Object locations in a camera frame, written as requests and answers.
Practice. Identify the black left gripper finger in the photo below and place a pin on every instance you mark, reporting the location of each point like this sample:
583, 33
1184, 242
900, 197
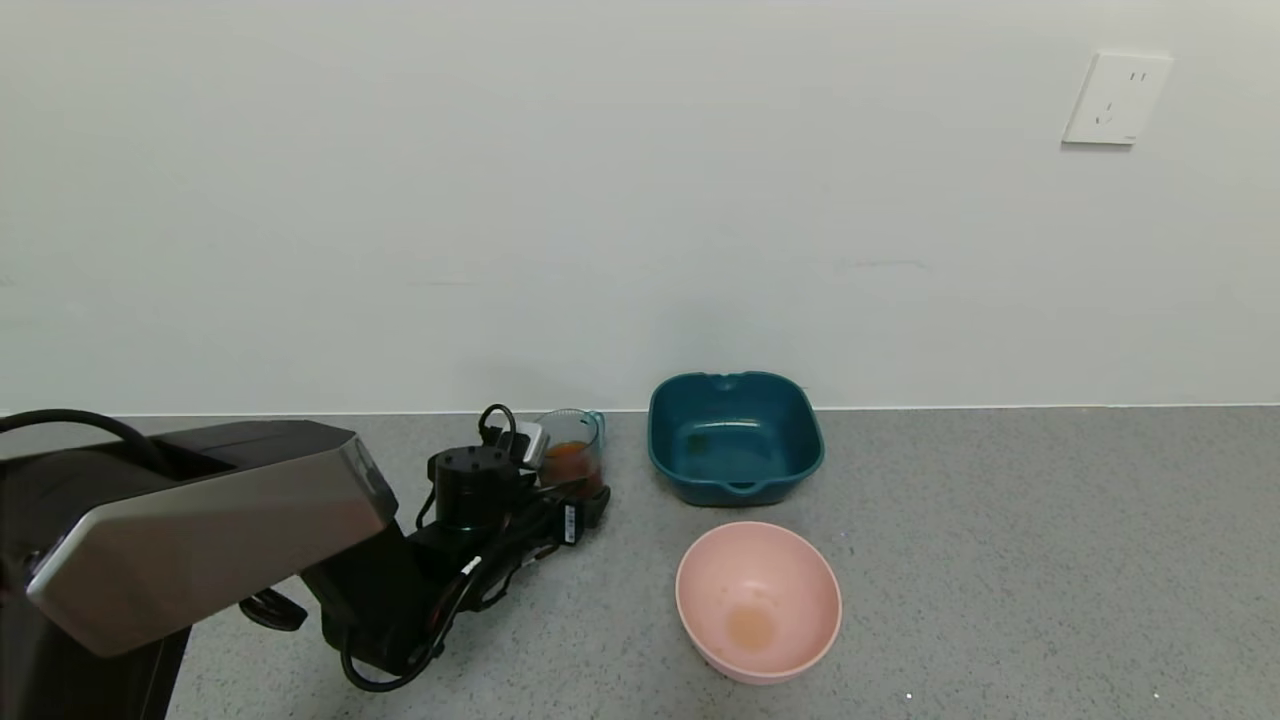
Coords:
597, 505

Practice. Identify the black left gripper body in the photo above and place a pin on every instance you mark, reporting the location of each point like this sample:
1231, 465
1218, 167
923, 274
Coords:
572, 522

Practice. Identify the reddish brown liquid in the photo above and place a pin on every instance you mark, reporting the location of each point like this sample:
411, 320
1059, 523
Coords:
572, 465

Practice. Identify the clear blue ribbed cup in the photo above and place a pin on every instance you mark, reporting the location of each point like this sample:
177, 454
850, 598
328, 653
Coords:
575, 440

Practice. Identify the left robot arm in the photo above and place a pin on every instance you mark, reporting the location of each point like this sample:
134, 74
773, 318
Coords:
200, 520

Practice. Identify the pink round bowl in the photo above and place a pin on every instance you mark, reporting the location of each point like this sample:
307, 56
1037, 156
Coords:
760, 600

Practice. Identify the teal square plastic basin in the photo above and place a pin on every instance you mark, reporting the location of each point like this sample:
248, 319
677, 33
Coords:
735, 445

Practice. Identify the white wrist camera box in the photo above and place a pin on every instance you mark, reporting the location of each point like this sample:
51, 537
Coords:
530, 443

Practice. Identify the white wall socket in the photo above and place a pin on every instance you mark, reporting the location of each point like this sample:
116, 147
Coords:
1115, 98

